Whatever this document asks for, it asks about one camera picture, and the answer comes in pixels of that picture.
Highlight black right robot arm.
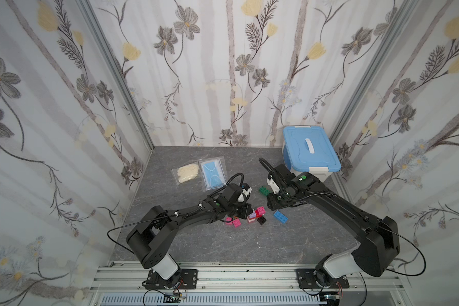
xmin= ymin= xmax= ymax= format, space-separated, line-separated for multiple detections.
xmin=259 ymin=158 xmax=404 ymax=287

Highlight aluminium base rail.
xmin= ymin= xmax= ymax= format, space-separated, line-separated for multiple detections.
xmin=86 ymin=261 xmax=412 ymax=305

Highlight pink lego brick top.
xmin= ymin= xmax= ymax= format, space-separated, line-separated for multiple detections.
xmin=255 ymin=207 xmax=266 ymax=218

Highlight black lego brick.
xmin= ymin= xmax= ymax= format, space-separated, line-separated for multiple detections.
xmin=257 ymin=216 xmax=266 ymax=226

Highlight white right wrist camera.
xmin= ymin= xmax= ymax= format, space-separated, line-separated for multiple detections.
xmin=266 ymin=178 xmax=280 ymax=195

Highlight blue lid storage box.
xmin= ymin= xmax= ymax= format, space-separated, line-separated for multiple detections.
xmin=283 ymin=126 xmax=341 ymax=182

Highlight blue lego brick lower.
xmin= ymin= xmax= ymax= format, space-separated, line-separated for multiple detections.
xmin=274 ymin=211 xmax=288 ymax=224

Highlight bagged cream gloves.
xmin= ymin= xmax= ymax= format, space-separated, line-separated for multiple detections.
xmin=172 ymin=163 xmax=200 ymax=185

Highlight pink lego brick bottom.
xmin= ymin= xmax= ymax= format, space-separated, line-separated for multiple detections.
xmin=232 ymin=219 xmax=241 ymax=228

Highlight green lego brick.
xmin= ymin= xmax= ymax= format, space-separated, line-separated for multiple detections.
xmin=258 ymin=186 xmax=272 ymax=197

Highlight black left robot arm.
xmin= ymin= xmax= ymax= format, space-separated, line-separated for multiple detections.
xmin=107 ymin=173 xmax=252 ymax=283

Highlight bagged blue face mask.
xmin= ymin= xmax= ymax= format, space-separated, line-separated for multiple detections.
xmin=198 ymin=156 xmax=227 ymax=191

